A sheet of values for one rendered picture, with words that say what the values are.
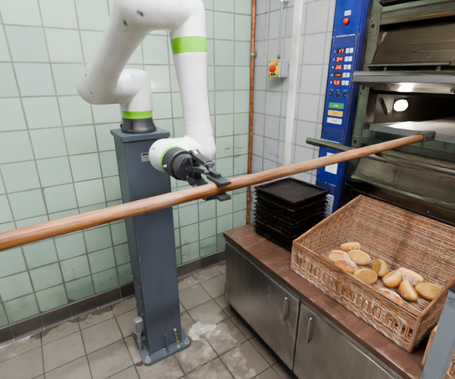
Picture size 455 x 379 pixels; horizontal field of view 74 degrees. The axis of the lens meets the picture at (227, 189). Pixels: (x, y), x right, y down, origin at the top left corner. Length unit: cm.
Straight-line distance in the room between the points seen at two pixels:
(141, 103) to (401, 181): 118
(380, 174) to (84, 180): 156
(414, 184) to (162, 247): 118
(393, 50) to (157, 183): 117
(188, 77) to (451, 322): 98
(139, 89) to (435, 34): 117
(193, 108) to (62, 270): 139
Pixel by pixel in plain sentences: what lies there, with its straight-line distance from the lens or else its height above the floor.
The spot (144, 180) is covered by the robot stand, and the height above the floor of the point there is 100.
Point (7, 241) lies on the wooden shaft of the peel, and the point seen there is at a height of 117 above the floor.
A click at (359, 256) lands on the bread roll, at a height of 64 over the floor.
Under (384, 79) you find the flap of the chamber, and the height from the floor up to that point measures 141.
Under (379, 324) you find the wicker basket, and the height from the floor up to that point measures 61.
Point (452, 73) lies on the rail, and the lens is 132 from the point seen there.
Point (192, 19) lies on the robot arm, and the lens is 104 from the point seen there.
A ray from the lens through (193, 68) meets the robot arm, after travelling 102.
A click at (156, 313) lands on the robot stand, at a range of 172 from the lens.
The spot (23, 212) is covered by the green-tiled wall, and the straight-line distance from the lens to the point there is 191.
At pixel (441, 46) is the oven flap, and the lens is 150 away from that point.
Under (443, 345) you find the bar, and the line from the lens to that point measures 101.
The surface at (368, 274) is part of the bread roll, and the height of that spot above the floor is 64.
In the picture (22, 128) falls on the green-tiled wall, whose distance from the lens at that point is 180.
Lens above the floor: 143
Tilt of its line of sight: 21 degrees down
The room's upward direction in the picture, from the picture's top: straight up
